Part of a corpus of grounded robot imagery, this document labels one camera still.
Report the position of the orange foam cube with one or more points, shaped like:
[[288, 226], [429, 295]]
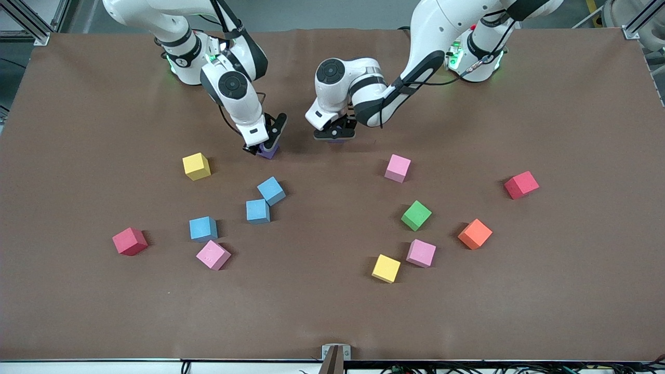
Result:
[[475, 234]]

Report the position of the aluminium frame profile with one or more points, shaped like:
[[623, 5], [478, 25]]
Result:
[[36, 35], [631, 31]]

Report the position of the pink foam cube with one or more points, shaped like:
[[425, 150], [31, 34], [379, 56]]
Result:
[[421, 253], [397, 168], [213, 254]]

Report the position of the green foam cube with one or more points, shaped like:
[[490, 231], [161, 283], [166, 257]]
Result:
[[416, 215]]

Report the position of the red foam cube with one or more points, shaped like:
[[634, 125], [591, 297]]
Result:
[[130, 241], [521, 185]]

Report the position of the blue foam cube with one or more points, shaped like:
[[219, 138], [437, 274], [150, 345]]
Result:
[[257, 211], [271, 190], [203, 229]]

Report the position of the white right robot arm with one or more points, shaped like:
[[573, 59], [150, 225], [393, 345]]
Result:
[[231, 85]]

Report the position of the grey metal bracket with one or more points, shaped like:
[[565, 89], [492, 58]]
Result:
[[335, 358]]

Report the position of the brown table mat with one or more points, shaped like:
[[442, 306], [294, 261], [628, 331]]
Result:
[[332, 311]]

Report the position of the yellow foam cube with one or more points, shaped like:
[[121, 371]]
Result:
[[386, 268], [196, 166]]

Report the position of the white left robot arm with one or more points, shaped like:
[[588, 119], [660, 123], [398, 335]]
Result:
[[431, 31]]

